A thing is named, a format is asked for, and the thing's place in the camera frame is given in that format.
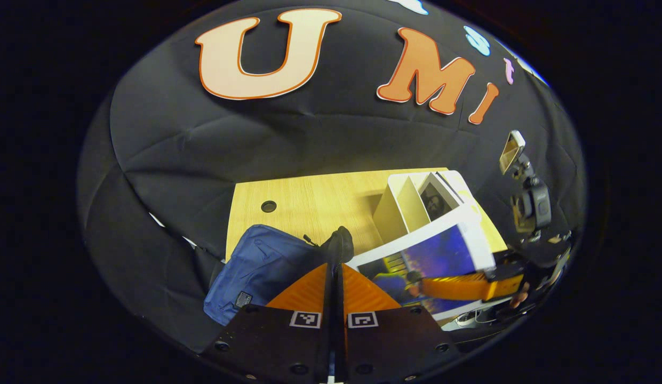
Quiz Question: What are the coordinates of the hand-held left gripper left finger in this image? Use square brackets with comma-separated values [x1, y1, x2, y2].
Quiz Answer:
[200, 262, 332, 384]

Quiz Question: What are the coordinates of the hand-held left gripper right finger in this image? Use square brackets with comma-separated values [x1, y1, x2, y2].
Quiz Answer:
[338, 262, 460, 384]

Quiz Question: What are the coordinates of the blue cover book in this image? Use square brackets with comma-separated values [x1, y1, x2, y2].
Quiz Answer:
[347, 221, 497, 321]

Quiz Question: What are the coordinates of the blue schoolbag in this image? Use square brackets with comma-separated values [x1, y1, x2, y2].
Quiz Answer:
[204, 224, 356, 326]

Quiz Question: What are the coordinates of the white spine book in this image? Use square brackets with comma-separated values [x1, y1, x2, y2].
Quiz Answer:
[418, 172, 465, 222]

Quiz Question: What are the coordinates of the white bookshelf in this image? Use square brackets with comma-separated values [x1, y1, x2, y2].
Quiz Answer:
[372, 170, 497, 252]

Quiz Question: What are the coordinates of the small white framed panel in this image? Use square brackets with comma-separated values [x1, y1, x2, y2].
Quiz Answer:
[499, 131, 527, 176]

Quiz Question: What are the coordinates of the white cable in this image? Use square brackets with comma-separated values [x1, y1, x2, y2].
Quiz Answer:
[452, 307, 510, 327]

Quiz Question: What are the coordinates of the black camera on stand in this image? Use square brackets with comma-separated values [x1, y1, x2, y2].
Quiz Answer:
[509, 155, 553, 238]

